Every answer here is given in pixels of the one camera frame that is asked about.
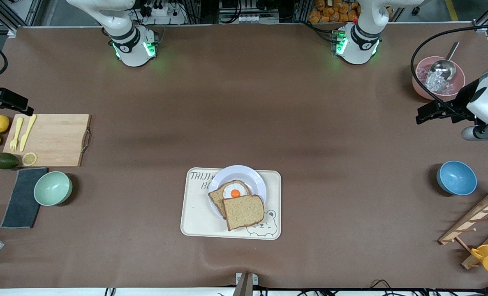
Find pale green bowl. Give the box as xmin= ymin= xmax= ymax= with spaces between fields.
xmin=33 ymin=171 xmax=73 ymax=206

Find metal table clamp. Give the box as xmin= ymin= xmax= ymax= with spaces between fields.
xmin=232 ymin=272 xmax=259 ymax=296

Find pale yellow plastic fork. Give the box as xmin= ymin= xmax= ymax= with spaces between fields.
xmin=10 ymin=117 xmax=24 ymax=152

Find fried egg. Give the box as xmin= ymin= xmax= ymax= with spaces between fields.
xmin=222 ymin=183 xmax=248 ymax=200

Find dark green avocado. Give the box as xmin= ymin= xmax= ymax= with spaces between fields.
xmin=0 ymin=153 xmax=19 ymax=170

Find bag of orange items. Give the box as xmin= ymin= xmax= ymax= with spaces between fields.
xmin=308 ymin=0 xmax=361 ymax=23

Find pale yellow plastic knife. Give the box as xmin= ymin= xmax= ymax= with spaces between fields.
xmin=20 ymin=114 xmax=37 ymax=152

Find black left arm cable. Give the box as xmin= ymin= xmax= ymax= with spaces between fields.
xmin=410 ymin=25 xmax=488 ymax=118

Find wooden cutting board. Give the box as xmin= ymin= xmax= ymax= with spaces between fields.
xmin=2 ymin=114 xmax=91 ymax=168

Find plain brown bread slice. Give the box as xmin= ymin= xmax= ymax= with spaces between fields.
xmin=222 ymin=194 xmax=265 ymax=231

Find cream bear print tray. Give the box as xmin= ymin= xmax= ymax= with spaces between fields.
xmin=180 ymin=167 xmax=282 ymax=241

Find white round plate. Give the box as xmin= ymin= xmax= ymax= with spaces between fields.
xmin=209 ymin=165 xmax=267 ymax=220

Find dark grey cloth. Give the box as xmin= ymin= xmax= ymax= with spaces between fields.
xmin=0 ymin=167 xmax=49 ymax=229

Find white power strip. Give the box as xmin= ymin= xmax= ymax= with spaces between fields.
xmin=145 ymin=3 xmax=187 ymax=24

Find metal scoop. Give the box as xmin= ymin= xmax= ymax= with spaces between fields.
xmin=425 ymin=42 xmax=460 ymax=89

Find pink bowl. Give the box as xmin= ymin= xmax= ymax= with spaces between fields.
xmin=412 ymin=56 xmax=466 ymax=101

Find wooden peg rack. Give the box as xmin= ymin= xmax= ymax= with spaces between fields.
xmin=438 ymin=189 xmax=488 ymax=270

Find clear ice cubes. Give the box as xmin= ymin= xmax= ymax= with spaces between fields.
xmin=417 ymin=66 xmax=454 ymax=95

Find blue bowl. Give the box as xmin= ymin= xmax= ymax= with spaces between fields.
xmin=436 ymin=160 xmax=478 ymax=196

